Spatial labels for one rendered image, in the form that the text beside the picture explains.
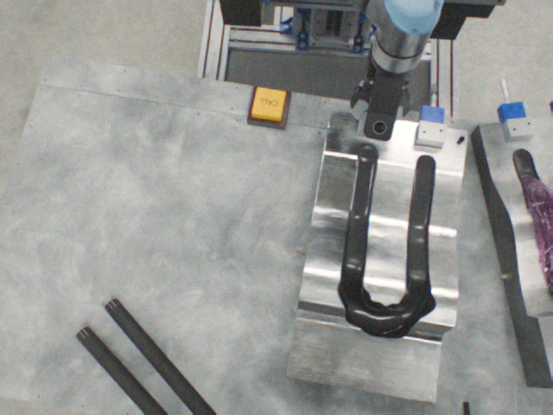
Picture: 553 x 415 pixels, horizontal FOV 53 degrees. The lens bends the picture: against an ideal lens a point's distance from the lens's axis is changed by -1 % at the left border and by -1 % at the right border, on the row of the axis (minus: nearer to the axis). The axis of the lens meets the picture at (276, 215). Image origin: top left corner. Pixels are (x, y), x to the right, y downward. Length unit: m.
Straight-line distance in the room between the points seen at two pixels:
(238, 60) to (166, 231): 0.94
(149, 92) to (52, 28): 1.22
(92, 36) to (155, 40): 0.24
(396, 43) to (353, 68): 1.11
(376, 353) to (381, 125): 0.39
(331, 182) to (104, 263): 0.46
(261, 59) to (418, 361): 1.22
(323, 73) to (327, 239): 1.00
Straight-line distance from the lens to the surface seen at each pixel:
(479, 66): 2.29
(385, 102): 0.92
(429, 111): 1.11
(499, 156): 1.17
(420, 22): 0.78
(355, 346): 1.02
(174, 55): 2.23
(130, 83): 1.27
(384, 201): 1.05
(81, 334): 1.11
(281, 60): 1.94
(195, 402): 1.00
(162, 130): 1.20
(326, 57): 1.95
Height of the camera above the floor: 1.88
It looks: 75 degrees down
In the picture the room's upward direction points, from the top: 3 degrees counter-clockwise
